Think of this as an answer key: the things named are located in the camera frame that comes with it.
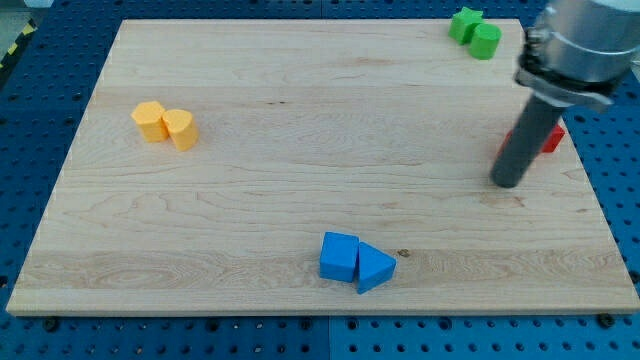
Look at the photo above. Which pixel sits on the yellow heart block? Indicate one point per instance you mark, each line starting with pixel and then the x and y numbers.
pixel 182 128

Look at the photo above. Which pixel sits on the blue cube block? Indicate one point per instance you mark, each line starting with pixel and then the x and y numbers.
pixel 339 256

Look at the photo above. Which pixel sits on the green cylinder block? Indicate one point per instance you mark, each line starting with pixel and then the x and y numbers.
pixel 484 41

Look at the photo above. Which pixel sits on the yellow hexagon block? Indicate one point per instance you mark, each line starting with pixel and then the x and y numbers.
pixel 148 119

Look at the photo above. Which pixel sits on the light wooden board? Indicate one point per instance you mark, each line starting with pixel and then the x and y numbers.
pixel 385 130

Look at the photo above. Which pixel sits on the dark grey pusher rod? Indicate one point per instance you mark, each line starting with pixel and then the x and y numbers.
pixel 528 136

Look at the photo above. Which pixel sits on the green star block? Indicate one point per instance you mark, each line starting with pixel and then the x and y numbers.
pixel 463 23

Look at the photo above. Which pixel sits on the red block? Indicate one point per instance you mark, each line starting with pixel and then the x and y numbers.
pixel 549 146

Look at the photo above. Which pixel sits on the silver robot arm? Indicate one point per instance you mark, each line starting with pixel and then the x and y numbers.
pixel 578 51

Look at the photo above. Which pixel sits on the blue triangle block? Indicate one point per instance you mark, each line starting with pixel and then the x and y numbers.
pixel 374 267

